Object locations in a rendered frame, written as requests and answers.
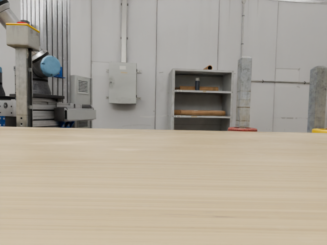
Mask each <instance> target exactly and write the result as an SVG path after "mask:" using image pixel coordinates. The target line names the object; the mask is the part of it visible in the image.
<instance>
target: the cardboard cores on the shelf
mask: <svg viewBox="0 0 327 245"><path fill-rule="evenodd" d="M175 89H179V90H195V86H180V87H176V88H175ZM200 90H211V91H218V87H200ZM225 114H226V112H225V111H221V110H174V115H193V116H225Z"/></svg>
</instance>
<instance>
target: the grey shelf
mask: <svg viewBox="0 0 327 245"><path fill-rule="evenodd" d="M196 78H200V87H218V91H211V90H179V89H175V88H179V87H180V86H195V81H196ZM233 95H234V70H200V69H176V68H173V69H172V70H171V72H170V73H169V82H168V130H201V131H228V128H229V127H232V122H233ZM174 110H221V111H225V112H226V114H225V116H193V115H174Z"/></svg>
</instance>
